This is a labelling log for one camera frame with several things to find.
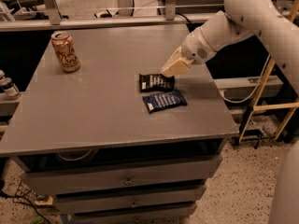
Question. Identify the top grey drawer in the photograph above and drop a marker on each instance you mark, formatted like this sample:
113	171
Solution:
122	176

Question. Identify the middle grey drawer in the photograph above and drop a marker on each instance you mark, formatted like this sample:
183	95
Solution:
114	199

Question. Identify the blue rxbar blueberry wrapper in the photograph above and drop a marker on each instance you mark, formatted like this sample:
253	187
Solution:
164	100

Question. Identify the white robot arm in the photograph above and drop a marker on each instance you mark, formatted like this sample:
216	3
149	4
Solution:
239	20

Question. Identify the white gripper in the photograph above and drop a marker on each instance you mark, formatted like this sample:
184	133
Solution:
194	47

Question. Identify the grey drawer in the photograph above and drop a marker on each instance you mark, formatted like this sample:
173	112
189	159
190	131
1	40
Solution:
122	176
114	199
137	214

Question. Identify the orange soda can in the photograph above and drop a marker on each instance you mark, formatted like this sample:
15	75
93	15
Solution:
62	43

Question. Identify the black rxbar chocolate wrapper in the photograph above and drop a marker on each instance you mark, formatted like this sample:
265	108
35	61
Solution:
155	82

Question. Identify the grey drawer cabinet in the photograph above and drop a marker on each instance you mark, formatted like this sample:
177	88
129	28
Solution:
97	117

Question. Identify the metal railing bar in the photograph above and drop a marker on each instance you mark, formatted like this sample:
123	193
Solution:
19	26

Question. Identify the bottom grey drawer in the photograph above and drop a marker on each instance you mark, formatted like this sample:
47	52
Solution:
137	214

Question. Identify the small dark bottle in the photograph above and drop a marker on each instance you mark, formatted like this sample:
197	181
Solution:
8	86

